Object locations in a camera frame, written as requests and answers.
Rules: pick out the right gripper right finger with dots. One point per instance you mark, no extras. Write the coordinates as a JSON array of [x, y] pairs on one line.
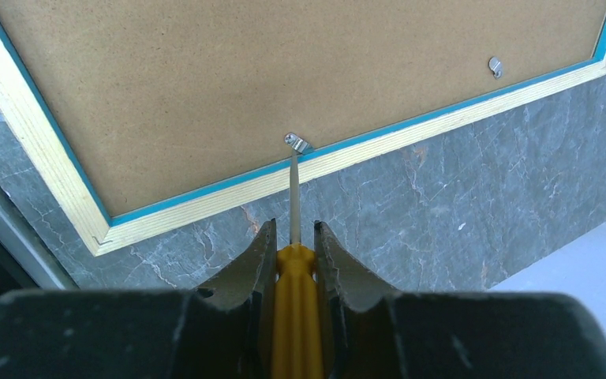
[[370, 329]]

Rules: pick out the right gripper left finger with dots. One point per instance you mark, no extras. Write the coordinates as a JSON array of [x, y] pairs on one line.
[[220, 329]]

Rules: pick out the yellow handled screwdriver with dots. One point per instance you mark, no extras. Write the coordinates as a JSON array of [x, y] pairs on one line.
[[296, 350]]

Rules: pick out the blue picture frame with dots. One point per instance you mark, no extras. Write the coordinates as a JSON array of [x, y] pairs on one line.
[[145, 116]]

